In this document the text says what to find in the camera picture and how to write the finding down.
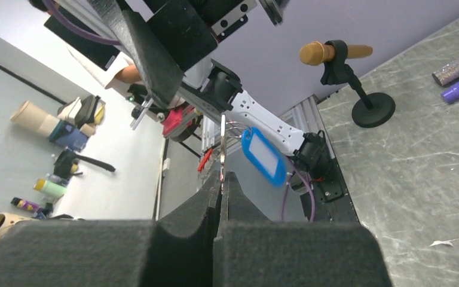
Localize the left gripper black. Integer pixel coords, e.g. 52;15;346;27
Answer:
88;0;288;108

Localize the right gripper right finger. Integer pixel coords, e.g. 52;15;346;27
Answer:
213;172;392;286

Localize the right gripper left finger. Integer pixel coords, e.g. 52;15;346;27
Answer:
0;172;221;286

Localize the blue key tag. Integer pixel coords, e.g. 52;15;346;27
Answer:
240;127;287;187

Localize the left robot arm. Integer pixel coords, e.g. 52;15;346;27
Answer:
90;1;335;179

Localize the red clamp tool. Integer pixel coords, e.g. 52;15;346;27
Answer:
161;105;203;142

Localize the blue box on floor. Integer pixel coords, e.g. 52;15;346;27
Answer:
47;120;88;152

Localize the green yellow bottle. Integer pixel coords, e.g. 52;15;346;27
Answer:
33;179;66;199

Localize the cardboard tube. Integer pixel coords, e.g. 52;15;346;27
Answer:
10;100;60;138

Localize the black microphone stand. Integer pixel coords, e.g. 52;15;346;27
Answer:
321;40;396;128

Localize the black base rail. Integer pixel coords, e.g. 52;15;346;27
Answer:
298;97;361;222

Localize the black handled tool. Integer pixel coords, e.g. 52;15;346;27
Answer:
53;149;116;179

